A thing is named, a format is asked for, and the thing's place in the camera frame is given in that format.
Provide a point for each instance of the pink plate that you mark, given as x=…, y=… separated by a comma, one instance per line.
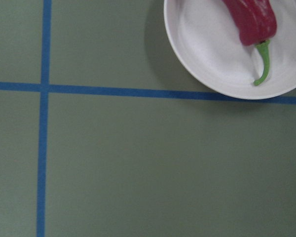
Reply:
x=206, y=41

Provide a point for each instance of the red chili pepper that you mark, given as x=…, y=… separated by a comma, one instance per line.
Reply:
x=257, y=24

